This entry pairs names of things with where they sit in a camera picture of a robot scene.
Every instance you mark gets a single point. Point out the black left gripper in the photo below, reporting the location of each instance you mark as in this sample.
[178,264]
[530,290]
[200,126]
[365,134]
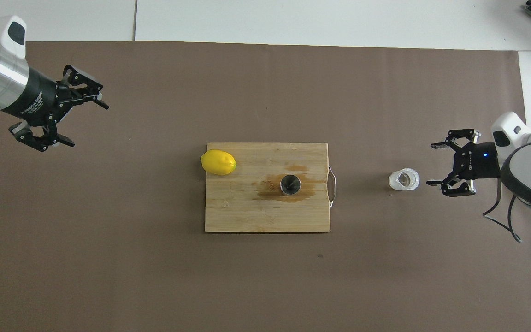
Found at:
[35,99]

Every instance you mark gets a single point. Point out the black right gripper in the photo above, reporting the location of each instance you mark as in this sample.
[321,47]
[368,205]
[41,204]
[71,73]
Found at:
[477,161]

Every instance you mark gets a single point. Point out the steel double jigger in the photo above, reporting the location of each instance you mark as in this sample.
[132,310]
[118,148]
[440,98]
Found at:
[290,185]

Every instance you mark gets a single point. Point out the brown paper table mat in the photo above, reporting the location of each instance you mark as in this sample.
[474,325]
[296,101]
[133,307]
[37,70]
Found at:
[109,258]

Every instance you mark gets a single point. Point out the yellow lemon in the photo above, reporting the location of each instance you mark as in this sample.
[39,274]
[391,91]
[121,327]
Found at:
[218,162]

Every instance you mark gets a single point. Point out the wooden cutting board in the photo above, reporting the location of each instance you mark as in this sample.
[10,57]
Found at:
[238,207]

